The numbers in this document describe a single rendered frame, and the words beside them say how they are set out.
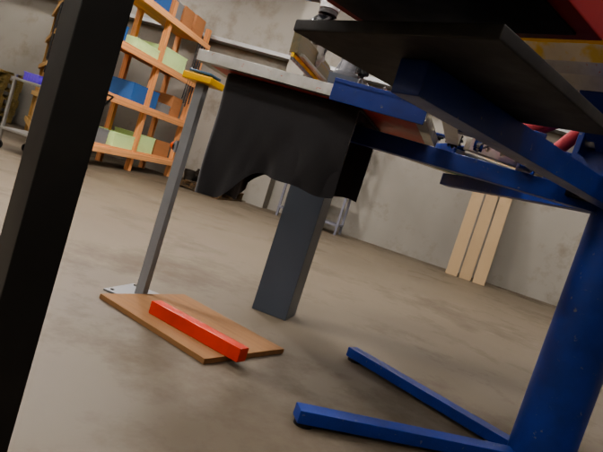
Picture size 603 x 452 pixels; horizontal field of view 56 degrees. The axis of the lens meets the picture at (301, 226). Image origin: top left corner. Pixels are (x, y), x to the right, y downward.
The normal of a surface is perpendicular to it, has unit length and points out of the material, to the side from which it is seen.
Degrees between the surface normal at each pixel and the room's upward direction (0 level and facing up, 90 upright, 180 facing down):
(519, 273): 90
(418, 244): 90
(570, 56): 148
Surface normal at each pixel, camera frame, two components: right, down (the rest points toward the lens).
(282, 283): -0.25, 0.00
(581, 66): -0.62, 0.72
